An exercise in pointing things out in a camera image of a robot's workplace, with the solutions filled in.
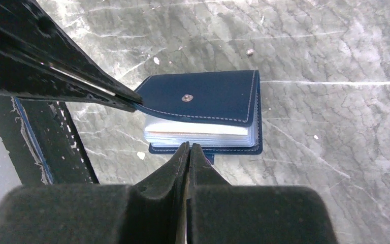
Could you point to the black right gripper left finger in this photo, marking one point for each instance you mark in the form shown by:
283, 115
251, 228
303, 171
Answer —
147, 212

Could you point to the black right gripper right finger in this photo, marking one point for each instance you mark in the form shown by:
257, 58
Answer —
218, 212

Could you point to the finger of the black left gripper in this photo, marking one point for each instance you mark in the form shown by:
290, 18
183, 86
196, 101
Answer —
39, 61

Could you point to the navy blue card holder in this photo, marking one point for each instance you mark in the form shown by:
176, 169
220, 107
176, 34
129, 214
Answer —
220, 111

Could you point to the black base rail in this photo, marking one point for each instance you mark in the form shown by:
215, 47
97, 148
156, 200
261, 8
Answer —
43, 143

